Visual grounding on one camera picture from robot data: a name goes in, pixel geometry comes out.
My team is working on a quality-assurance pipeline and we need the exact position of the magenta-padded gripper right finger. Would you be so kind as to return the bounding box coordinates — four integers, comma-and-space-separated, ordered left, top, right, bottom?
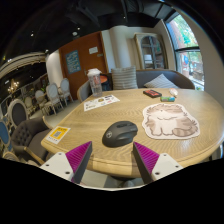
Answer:
132, 141, 184, 185

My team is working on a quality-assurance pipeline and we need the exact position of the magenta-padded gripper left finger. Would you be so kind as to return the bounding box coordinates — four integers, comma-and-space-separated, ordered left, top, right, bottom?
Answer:
39, 140, 93, 185

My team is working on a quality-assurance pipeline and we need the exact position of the black computer mouse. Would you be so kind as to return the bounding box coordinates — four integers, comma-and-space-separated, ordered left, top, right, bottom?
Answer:
101, 120, 139, 148

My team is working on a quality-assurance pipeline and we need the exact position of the cat-shaped mouse pad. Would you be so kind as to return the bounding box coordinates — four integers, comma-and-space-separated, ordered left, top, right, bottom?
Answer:
141, 102, 201, 140

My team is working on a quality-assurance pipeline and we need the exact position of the yellow square sticker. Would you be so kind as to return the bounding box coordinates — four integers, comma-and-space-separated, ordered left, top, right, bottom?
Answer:
44, 125, 71, 145

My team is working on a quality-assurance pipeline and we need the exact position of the dark tufted armchair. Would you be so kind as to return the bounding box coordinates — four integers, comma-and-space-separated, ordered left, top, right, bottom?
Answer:
11, 118, 55, 165

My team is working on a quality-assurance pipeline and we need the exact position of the white printed sticker sheet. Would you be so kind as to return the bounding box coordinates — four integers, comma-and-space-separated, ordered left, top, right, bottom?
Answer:
83, 94, 121, 112

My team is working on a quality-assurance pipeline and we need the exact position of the small green packet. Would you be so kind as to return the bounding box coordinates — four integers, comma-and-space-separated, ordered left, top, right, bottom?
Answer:
160, 95, 176, 103

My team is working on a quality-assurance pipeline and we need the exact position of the black and red box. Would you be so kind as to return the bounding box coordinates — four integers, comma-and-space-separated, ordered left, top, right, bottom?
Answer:
142, 88, 163, 99

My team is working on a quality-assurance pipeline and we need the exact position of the group of white chairs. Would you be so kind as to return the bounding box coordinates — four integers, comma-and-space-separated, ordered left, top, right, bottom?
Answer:
0, 77, 74, 158

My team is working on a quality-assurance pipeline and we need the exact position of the small white tube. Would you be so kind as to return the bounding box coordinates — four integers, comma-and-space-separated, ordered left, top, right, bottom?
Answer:
168, 87, 179, 98

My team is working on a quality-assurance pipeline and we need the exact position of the striped grey cushion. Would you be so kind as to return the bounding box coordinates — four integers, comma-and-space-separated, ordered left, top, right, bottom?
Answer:
143, 73, 180, 90

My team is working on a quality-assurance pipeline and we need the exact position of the clear bottle with white lid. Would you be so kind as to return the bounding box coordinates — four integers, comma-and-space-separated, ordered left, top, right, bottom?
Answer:
87, 68, 103, 98

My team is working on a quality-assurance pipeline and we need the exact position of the black bag with orange top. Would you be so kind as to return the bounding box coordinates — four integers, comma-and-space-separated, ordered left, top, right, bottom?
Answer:
99, 74, 113, 92

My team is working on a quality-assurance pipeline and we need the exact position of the striped square cushion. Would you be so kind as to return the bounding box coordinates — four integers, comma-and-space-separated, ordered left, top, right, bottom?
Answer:
111, 65, 139, 91

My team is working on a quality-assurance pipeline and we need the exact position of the grey curved sofa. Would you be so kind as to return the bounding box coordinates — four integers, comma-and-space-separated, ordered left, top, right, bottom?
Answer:
77, 69, 196, 102

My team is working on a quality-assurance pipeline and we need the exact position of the brown wooden door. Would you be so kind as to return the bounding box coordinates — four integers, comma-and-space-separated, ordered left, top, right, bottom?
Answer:
58, 31, 109, 101

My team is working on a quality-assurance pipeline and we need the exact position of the chandelier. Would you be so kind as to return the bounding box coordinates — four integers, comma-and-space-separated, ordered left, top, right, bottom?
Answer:
7, 79, 20, 95

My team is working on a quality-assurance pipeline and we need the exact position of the blue poster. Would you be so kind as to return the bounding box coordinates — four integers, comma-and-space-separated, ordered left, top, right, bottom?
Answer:
65, 50, 82, 75

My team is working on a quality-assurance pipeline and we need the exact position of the arched glass-door cabinet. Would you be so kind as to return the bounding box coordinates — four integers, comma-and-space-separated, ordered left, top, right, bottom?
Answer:
134, 32, 169, 71

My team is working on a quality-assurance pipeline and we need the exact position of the large window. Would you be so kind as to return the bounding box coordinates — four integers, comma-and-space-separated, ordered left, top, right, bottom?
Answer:
165, 13, 205, 91

